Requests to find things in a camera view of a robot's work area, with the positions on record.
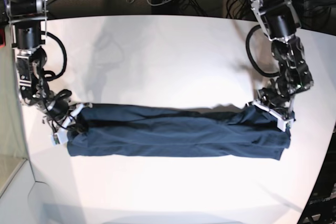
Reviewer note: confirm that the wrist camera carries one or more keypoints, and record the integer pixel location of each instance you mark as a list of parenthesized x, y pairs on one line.
[(59, 138), (284, 124)]

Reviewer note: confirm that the red black device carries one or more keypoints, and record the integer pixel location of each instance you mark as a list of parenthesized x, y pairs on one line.
[(2, 38)]

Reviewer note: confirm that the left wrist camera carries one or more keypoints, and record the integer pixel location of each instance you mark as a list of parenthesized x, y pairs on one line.
[(284, 124)]

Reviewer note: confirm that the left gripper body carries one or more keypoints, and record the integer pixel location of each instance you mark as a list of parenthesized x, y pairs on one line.
[(293, 77)]

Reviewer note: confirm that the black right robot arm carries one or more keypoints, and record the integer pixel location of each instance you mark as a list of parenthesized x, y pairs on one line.
[(28, 25)]

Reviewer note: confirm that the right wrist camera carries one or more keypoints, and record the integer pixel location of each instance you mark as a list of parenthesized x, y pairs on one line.
[(59, 138)]

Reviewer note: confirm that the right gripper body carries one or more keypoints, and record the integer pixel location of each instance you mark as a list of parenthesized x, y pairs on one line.
[(34, 87)]

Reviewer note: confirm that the dark blue t-shirt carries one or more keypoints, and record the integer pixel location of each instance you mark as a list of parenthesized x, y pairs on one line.
[(130, 130)]

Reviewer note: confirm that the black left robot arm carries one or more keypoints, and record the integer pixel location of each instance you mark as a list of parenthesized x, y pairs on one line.
[(279, 21)]

